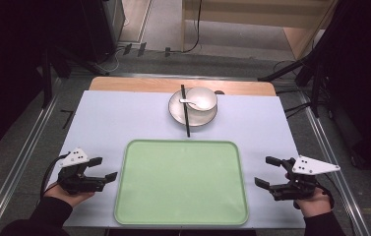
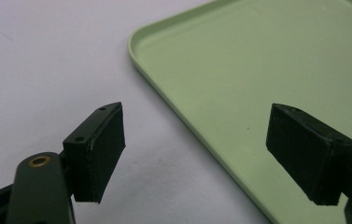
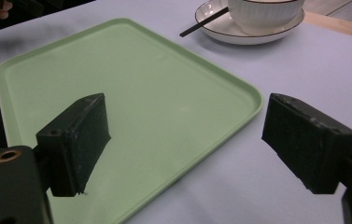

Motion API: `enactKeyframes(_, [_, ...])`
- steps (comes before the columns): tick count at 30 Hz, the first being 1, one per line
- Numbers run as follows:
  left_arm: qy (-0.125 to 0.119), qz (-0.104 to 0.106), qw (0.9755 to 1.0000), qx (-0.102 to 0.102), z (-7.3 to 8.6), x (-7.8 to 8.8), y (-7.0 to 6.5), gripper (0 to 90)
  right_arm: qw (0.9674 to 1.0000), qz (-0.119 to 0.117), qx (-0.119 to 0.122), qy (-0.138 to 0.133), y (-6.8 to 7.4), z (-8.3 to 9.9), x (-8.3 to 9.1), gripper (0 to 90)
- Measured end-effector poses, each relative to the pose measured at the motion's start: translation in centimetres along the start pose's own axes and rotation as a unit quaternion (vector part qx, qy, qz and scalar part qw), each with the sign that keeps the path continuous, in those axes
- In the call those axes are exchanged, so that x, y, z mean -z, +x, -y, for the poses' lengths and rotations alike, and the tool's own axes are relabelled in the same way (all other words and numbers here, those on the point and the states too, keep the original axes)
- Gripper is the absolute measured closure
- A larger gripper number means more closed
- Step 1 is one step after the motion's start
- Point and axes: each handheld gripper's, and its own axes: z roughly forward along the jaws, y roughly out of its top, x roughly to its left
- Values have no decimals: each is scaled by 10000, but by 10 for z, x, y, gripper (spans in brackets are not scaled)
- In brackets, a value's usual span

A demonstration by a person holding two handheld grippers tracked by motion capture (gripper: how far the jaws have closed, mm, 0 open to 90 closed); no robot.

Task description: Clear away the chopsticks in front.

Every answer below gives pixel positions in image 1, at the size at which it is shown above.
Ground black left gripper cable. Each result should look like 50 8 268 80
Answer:
39 152 71 200

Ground white table mat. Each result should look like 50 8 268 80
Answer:
46 90 307 230

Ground wooden table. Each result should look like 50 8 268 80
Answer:
89 77 278 97

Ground light green tray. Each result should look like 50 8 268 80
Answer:
113 139 250 227

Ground black hanging cable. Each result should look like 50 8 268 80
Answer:
164 0 205 57

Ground white floor cable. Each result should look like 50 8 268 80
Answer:
96 45 123 75

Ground black metal stand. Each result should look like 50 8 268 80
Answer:
257 0 341 119

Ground person's left hand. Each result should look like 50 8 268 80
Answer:
42 182 95 208

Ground black chopsticks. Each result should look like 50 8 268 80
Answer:
180 84 192 139

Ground white bowl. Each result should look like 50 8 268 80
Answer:
185 86 218 112

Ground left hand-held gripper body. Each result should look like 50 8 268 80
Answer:
56 147 108 195

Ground white plate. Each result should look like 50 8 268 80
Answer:
167 88 219 128

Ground light wooden furniture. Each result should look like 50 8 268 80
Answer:
180 0 339 61

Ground person's right hand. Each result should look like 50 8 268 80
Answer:
284 173 334 219

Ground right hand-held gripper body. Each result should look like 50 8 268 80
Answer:
269 154 341 202

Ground black cabinet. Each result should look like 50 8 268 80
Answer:
80 0 126 65

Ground white spoon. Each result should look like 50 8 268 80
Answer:
178 97 205 111

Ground metal floor rail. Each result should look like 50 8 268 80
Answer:
0 93 60 236
298 90 371 236

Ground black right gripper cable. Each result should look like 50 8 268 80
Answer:
315 182 336 210

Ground dark curtain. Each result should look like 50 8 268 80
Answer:
0 0 88 162
320 0 371 186

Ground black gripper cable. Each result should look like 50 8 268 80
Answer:
315 182 336 210
39 152 71 200

